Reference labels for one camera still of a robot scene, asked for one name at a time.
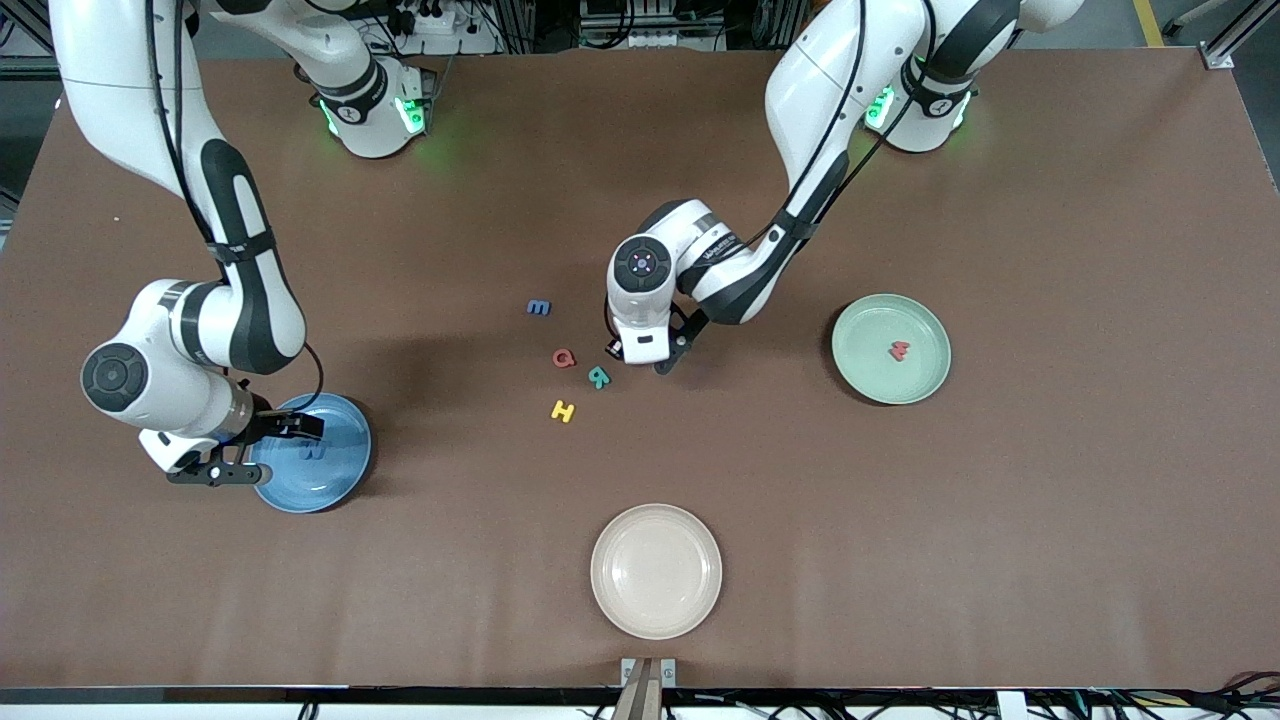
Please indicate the aluminium frame profile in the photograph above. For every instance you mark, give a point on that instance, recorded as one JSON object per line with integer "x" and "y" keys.
{"x": 1235, "y": 38}

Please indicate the red foam lowercase w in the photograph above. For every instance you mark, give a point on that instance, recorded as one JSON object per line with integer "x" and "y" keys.
{"x": 900, "y": 350}

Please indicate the beige plate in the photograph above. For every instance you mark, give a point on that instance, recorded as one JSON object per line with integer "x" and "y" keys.
{"x": 656, "y": 571}

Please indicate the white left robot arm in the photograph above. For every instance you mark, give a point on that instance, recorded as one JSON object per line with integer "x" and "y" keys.
{"x": 830, "y": 90}

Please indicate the blue foam lowercase m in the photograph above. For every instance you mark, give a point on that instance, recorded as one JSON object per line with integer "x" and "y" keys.
{"x": 538, "y": 307}

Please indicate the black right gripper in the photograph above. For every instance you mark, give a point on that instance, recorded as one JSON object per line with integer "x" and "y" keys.
{"x": 266, "y": 421}

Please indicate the yellow foam uppercase H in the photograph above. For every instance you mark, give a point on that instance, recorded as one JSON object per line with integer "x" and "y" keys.
{"x": 563, "y": 411}

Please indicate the blue plate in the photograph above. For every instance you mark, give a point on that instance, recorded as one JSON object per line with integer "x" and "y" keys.
{"x": 320, "y": 490}

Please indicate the green plate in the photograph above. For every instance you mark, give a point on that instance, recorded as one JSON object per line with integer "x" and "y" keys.
{"x": 870, "y": 375}

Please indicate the metal bracket with post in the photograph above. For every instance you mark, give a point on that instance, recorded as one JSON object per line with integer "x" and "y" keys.
{"x": 648, "y": 690}

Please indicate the brown table cover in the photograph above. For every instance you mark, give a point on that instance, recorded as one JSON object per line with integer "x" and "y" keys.
{"x": 900, "y": 550}

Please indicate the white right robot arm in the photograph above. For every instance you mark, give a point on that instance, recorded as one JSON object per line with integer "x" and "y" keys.
{"x": 130, "y": 375}

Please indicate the red foam uppercase Q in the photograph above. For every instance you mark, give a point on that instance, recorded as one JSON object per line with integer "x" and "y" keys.
{"x": 555, "y": 358}

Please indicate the white vented device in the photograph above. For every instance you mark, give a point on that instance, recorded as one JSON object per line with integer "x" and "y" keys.
{"x": 625, "y": 38}

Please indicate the white power strip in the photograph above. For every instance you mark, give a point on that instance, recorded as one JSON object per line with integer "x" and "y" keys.
{"x": 435, "y": 20}

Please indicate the teal foam uppercase R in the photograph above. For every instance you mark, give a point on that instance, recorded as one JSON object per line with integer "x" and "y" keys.
{"x": 598, "y": 377}

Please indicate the blue foam uppercase W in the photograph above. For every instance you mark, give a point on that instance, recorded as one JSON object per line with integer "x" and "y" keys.
{"x": 313, "y": 451}

